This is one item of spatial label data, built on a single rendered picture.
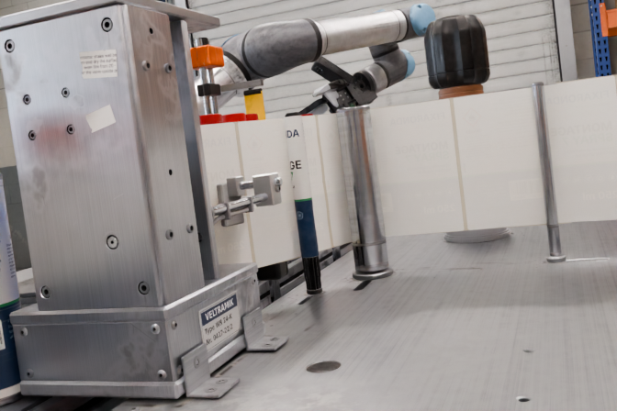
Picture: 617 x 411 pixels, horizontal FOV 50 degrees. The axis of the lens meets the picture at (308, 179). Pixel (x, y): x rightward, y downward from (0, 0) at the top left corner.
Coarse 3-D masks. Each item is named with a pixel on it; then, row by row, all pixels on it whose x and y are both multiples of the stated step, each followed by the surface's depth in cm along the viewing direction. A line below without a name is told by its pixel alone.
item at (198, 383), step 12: (252, 312) 53; (252, 324) 52; (252, 336) 52; (288, 336) 53; (204, 348) 45; (252, 348) 51; (264, 348) 51; (276, 348) 51; (192, 360) 44; (204, 360) 45; (192, 372) 44; (204, 372) 45; (192, 384) 44; (204, 384) 44; (216, 384) 44; (228, 384) 44; (192, 396) 43; (204, 396) 43; (216, 396) 42
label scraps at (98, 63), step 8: (80, 56) 42; (88, 56) 42; (96, 56) 42; (104, 56) 42; (112, 56) 42; (88, 64) 42; (96, 64) 42; (104, 64) 42; (112, 64) 42; (88, 72) 43; (96, 72) 42; (104, 72) 42; (112, 72) 42; (96, 112) 43; (104, 112) 42; (112, 112) 42; (88, 120) 43; (96, 120) 43; (104, 120) 42; (112, 120) 42; (96, 128) 43
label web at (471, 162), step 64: (256, 128) 66; (320, 128) 72; (384, 128) 74; (448, 128) 72; (512, 128) 71; (320, 192) 72; (384, 192) 75; (448, 192) 73; (512, 192) 71; (256, 256) 66
